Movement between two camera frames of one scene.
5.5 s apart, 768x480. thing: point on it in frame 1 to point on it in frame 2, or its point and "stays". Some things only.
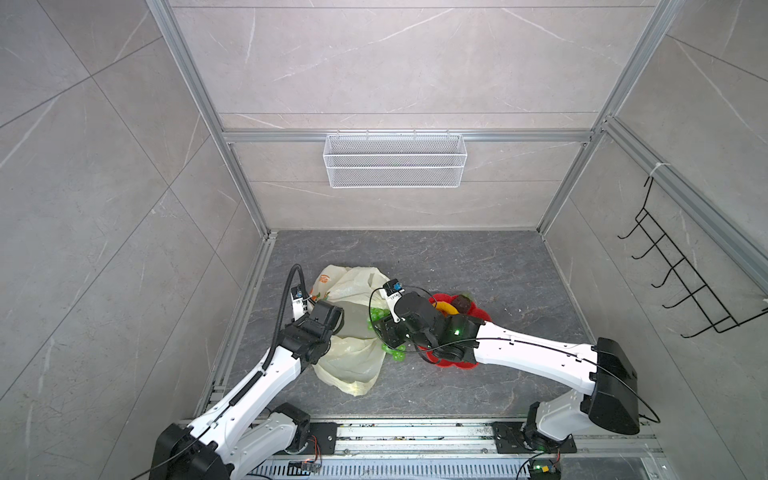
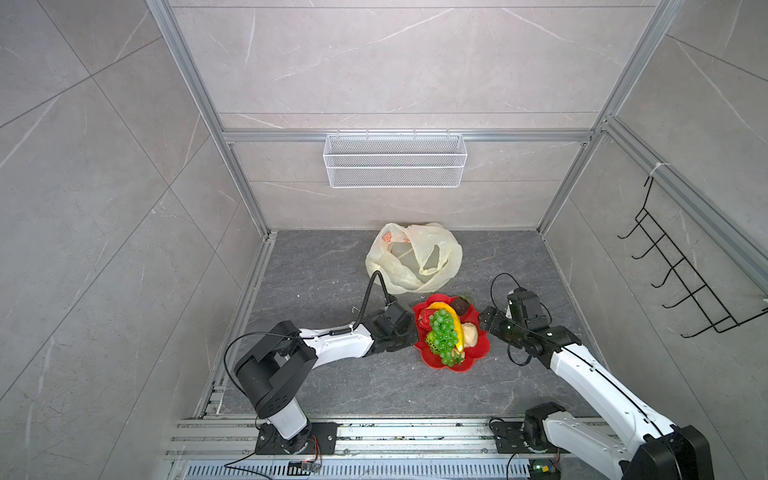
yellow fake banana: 444,306 stays
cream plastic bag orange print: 356,355 to 413,259
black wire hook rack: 690,265 stays
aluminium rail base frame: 451,451 stays
